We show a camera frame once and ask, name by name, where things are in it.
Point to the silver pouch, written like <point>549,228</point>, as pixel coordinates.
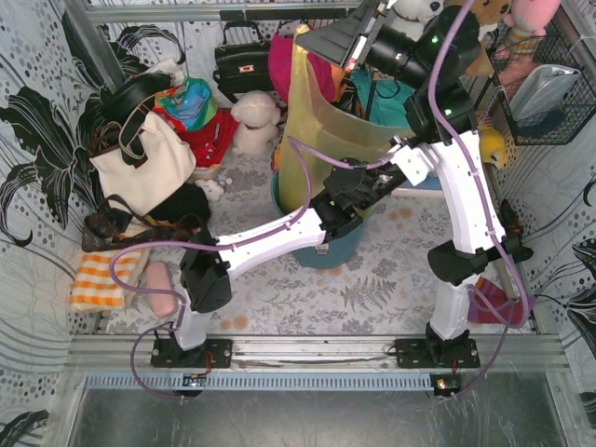
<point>542,90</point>

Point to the black wire basket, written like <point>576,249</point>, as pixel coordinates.
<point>561,124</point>

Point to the yellow duck plush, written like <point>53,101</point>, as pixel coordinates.
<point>492,143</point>

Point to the red cloth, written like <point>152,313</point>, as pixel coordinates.
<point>210,143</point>

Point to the cream canvas tote bag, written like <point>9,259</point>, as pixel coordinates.
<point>167,165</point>

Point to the brown patterned bag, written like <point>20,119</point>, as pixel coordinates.
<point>115,226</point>

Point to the orange checkered towel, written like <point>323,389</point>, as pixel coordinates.
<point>94,290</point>

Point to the magenta fuzzy bag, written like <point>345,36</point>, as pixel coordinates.
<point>279,63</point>

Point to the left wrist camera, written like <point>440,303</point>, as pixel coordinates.
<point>416,159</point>

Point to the brown dog plush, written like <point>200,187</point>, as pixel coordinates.
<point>488,13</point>

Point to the colorful patterned bag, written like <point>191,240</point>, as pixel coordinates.
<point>188,107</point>

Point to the teal folded cloth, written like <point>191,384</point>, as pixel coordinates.
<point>383,104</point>

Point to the pink cylinder toy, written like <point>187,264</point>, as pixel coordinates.
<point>163,303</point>

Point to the teal trash bin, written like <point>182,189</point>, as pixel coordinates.
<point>331,254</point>

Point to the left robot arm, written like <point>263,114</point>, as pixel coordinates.
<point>210,264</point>

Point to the purple orange toy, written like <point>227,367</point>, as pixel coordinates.
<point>488,304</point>

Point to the white husky plush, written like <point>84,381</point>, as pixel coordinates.
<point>418,11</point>

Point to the white lamb plush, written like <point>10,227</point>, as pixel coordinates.
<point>257,115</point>

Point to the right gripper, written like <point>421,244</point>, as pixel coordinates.
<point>353,42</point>

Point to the pink plush toy top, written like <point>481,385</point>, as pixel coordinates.
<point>526,22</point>

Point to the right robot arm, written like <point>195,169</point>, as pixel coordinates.
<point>445,141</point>

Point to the black leather handbag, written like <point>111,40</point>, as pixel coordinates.
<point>242,68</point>

